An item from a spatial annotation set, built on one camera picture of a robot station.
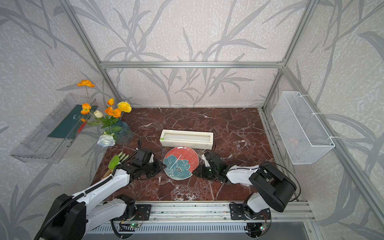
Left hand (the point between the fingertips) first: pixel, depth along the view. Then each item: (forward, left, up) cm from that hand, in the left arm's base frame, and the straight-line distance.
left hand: (166, 167), depth 85 cm
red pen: (+8, +36, +26) cm, 46 cm away
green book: (+9, +42, +27) cm, 51 cm away
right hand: (-3, -16, -2) cm, 16 cm away
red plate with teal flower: (+5, -7, -4) cm, 9 cm away
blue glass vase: (+21, +30, 0) cm, 37 cm away
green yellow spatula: (+3, +34, -4) cm, 34 cm away
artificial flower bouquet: (+19, +32, +18) cm, 41 cm away
